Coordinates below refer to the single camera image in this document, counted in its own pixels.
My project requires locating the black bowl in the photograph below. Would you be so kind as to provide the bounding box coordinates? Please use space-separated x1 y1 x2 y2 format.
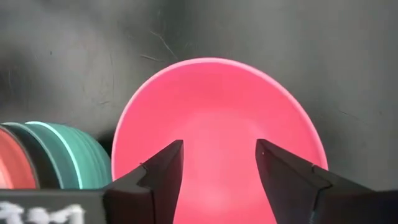
0 123 62 190

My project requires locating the magenta pink bowl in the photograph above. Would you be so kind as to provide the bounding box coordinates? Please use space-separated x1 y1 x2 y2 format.
111 57 329 224

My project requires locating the coral red bowl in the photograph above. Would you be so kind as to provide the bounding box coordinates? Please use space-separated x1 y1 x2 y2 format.
0 126 39 190

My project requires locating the light aqua ribbed bowl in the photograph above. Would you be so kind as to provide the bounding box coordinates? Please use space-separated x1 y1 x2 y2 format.
26 120 113 190

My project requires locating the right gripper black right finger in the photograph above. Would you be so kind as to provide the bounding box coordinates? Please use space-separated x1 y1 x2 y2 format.
255 138 373 224

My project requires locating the dark teal bowl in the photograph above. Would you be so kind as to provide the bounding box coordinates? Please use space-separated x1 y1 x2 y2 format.
2 121 82 190

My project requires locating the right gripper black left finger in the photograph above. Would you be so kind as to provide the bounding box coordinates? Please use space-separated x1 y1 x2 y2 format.
103 139 185 224

